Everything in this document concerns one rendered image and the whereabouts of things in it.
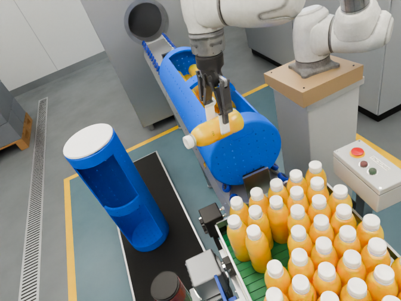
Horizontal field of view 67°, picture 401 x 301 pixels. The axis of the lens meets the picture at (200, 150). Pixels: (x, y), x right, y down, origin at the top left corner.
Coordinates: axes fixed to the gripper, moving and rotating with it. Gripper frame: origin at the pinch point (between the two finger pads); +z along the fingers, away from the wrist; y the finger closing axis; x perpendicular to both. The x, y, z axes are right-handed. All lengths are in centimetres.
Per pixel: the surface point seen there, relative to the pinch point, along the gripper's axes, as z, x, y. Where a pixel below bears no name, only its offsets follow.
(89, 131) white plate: 31, -27, -90
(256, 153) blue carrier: 21.2, 15.8, -2.0
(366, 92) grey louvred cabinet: 74, 183, -64
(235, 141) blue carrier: 12.9, 8.1, -3.4
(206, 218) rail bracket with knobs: 33.8, -10.3, 1.7
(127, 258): 122, -35, -80
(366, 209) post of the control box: 38, 36, 30
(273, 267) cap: 25.5, -9.8, 33.9
